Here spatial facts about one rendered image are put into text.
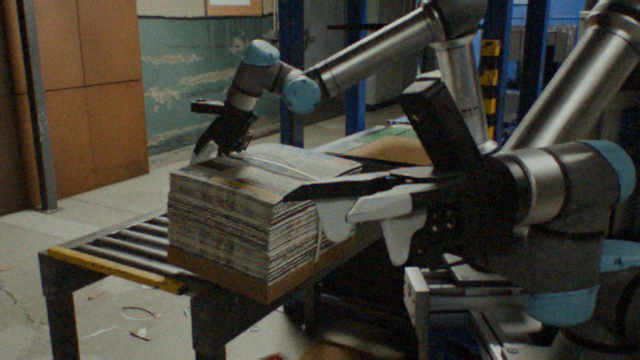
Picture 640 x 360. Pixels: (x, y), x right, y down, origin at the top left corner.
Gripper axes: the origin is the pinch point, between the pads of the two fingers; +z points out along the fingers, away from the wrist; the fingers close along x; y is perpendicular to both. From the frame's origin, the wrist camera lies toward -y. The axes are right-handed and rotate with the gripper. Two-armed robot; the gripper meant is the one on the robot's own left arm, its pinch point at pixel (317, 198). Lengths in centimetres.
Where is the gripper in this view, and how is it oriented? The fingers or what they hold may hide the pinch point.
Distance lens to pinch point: 51.5
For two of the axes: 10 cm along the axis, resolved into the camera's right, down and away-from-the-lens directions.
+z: -8.8, 1.3, -4.5
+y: 0.6, 9.9, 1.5
